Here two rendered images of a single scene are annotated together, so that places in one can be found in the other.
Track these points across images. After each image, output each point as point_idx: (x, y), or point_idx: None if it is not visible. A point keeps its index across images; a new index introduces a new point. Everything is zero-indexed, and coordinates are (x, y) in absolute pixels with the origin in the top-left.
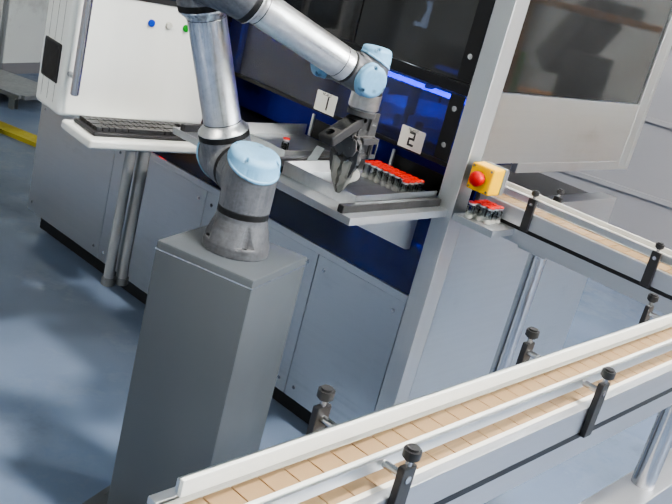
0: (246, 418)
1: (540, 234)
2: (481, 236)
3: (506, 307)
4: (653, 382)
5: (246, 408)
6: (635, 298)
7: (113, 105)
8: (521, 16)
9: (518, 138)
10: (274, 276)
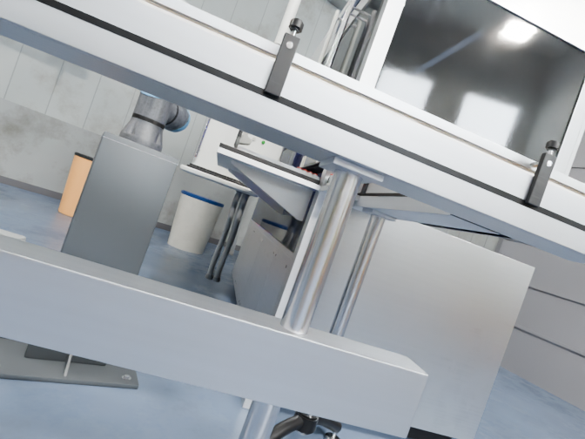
0: (105, 253)
1: (370, 192)
2: (358, 223)
3: (400, 310)
4: (124, 3)
5: (104, 243)
6: (409, 209)
7: (218, 171)
8: (379, 57)
9: None
10: (133, 145)
